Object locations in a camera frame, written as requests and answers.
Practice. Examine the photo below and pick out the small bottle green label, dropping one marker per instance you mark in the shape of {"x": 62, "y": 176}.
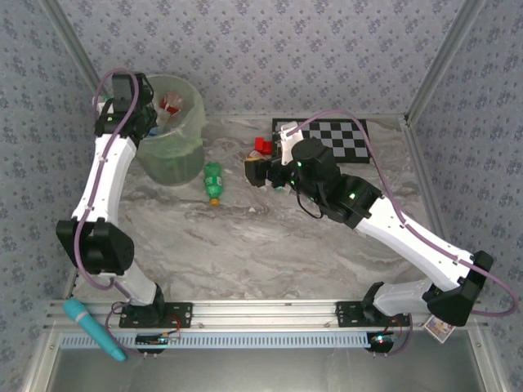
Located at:
{"x": 278, "y": 189}

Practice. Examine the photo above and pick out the red label tea bottle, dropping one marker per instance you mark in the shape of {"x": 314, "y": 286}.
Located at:
{"x": 171, "y": 107}

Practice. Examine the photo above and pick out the clear bottle blue label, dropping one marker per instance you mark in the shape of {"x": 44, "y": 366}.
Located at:
{"x": 157, "y": 131}

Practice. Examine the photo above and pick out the green bottle yellow cap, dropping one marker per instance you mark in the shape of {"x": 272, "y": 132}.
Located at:
{"x": 213, "y": 181}

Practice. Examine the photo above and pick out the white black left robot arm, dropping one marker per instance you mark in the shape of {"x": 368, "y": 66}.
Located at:
{"x": 102, "y": 179}

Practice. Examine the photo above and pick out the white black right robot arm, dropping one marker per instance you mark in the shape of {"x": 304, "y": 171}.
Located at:
{"x": 408, "y": 241}

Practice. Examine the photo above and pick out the green bin with liner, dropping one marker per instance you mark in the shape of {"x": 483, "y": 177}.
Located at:
{"x": 175, "y": 167}

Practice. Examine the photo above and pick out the red plastic block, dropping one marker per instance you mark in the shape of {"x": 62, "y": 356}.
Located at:
{"x": 261, "y": 145}

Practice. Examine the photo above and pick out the black white checkerboard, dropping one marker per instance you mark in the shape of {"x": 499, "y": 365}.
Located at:
{"x": 343, "y": 139}

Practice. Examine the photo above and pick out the left circuit board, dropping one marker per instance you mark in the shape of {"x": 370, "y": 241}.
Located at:
{"x": 155, "y": 339}

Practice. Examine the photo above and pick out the circuit board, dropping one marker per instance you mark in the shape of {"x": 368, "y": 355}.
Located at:
{"x": 380, "y": 339}
{"x": 155, "y": 339}

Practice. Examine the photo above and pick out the right circuit board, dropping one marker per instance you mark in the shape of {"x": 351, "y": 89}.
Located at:
{"x": 380, "y": 339}

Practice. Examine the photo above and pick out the colourful picture card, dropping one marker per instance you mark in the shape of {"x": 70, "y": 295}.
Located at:
{"x": 439, "y": 328}

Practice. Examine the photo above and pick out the teal pen-shaped tool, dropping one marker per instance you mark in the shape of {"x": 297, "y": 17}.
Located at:
{"x": 94, "y": 330}

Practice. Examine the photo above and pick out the aluminium frame post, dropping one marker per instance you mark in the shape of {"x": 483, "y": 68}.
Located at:
{"x": 445, "y": 53}
{"x": 77, "y": 49}

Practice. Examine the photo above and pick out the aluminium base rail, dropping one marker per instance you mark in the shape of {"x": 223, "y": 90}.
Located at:
{"x": 261, "y": 314}

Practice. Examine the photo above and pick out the black left mount plate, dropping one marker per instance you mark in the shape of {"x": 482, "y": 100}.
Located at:
{"x": 180, "y": 314}

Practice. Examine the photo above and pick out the black mount plate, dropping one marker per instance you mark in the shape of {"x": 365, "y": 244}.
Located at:
{"x": 180, "y": 314}
{"x": 347, "y": 312}

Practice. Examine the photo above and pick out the black right mount plate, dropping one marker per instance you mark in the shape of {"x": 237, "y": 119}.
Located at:
{"x": 347, "y": 312}

